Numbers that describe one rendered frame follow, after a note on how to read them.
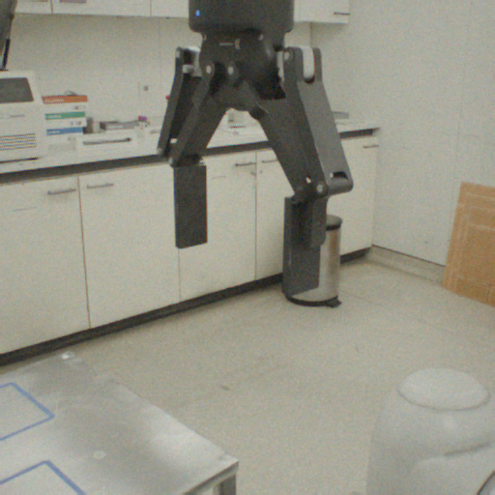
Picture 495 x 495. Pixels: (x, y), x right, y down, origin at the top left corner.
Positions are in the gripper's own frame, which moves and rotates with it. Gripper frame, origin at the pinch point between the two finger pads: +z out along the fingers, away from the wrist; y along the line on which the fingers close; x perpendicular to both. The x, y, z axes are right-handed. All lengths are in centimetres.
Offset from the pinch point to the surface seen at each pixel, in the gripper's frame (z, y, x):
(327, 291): 111, 180, -206
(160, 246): 79, 219, -126
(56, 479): 38.0, 31.6, 5.0
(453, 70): -4, 169, -289
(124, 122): 22, 257, -130
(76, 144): 26, 230, -91
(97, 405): 38, 44, -7
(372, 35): -24, 228, -289
